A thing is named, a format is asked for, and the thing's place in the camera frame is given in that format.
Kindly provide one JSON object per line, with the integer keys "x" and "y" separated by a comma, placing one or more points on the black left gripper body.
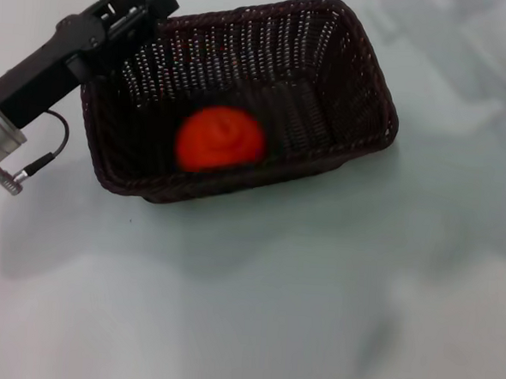
{"x": 50, "y": 69}

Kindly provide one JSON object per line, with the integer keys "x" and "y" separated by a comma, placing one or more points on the orange toy tangerine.
{"x": 219, "y": 140}

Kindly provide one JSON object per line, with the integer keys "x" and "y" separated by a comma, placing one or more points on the black woven rectangular basket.
{"x": 327, "y": 95}

